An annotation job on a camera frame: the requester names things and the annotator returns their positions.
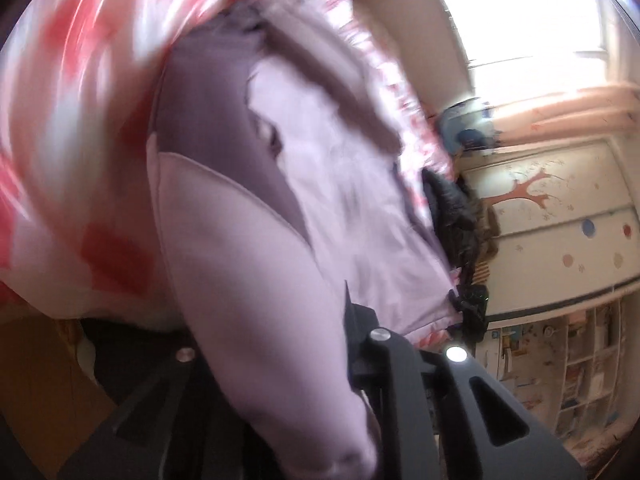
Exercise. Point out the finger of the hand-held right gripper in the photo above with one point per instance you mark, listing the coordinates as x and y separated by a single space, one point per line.
472 310

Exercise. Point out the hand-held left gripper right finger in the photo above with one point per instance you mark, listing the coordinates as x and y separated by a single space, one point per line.
360 350

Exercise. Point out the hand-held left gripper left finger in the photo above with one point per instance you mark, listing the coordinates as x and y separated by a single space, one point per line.
150 425

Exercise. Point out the purple jacket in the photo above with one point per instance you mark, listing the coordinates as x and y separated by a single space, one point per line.
250 260

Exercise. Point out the brown cloth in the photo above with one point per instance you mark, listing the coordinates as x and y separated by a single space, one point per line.
489 230

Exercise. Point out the black down jacket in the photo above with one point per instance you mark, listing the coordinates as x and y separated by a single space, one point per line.
450 210

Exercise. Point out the wardrobe with tree painting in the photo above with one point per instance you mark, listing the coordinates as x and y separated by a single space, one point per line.
550 235

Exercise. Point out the white bookshelf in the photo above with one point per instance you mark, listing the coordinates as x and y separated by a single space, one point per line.
590 375

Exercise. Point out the blue patterned curtain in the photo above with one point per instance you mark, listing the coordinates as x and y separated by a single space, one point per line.
465 130

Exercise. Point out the window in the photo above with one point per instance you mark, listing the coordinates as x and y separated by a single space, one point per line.
525 20

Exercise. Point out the bed with pink checkered cover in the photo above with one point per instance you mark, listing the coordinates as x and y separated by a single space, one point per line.
75 110

